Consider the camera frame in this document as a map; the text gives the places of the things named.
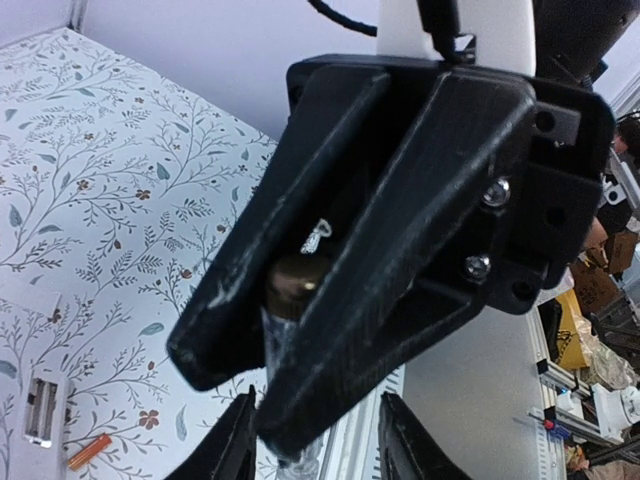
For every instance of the long white remote control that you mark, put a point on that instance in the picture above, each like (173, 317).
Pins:
(31, 385)

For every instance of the orange AA battery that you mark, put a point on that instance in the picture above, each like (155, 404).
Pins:
(90, 451)

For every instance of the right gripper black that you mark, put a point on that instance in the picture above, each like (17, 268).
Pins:
(480, 187)

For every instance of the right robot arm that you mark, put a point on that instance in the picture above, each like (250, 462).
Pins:
(558, 41)

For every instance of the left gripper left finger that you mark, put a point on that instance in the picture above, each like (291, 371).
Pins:
(228, 451)

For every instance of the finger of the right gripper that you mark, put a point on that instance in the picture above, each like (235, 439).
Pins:
(218, 334)

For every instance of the aluminium front rail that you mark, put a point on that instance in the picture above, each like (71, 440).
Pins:
(350, 448)

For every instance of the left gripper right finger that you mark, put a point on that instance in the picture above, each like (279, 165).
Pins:
(407, 450)

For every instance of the floral table mat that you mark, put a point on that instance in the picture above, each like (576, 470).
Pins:
(118, 187)

